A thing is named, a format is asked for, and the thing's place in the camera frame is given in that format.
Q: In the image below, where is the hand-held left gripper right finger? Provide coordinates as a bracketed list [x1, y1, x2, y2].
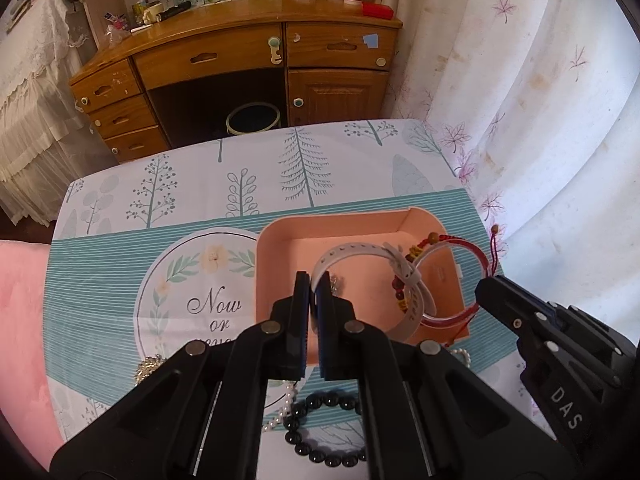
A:
[313, 271, 577, 480]

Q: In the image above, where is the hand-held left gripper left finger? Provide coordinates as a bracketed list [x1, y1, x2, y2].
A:
[50, 271, 313, 480]

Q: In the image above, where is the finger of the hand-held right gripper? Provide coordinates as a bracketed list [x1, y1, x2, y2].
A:
[492, 275, 624, 387]
[474, 277, 557, 367]

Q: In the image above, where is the red string bracelet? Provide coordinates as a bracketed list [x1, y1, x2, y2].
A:
[391, 224, 504, 351]

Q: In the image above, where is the pink plastic box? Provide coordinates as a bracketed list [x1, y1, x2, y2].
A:
[256, 206, 474, 367]

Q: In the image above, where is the white perforated band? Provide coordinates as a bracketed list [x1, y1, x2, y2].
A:
[311, 241, 437, 344]

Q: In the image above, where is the black bead bracelet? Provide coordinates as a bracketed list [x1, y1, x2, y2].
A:
[282, 392, 368, 466]

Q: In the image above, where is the silver chain necklace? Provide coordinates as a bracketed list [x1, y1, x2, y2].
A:
[134, 354, 167, 386]

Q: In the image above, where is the dark round trash bin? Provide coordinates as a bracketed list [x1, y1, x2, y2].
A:
[225, 102, 281, 137]

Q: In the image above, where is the white leaf printed curtain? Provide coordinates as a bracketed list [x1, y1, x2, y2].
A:
[380, 0, 640, 346]

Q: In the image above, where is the wooden desk with drawers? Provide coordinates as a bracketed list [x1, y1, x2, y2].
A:
[68, 0, 404, 164]

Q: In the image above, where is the black flashlight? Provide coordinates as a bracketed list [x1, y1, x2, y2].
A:
[159, 1, 193, 22]

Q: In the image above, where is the cream lace cloth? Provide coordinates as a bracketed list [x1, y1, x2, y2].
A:
[0, 0, 119, 227]

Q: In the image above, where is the white pearl necklace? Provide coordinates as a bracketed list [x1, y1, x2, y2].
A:
[262, 349, 473, 432]

